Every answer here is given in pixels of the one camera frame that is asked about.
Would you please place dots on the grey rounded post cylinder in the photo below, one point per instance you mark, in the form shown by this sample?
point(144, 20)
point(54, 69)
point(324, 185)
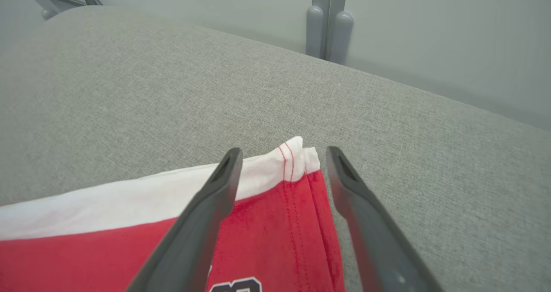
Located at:
point(314, 31)
point(341, 35)

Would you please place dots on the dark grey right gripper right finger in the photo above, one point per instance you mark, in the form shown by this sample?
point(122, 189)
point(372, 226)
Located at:
point(374, 236)

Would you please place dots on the grey metal frame strut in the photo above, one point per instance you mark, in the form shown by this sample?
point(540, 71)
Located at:
point(47, 1)

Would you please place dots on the red white printed garment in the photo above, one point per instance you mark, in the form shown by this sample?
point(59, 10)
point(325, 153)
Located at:
point(275, 240)

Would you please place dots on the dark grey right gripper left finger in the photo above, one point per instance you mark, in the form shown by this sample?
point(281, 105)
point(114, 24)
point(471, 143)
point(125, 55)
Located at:
point(193, 236)

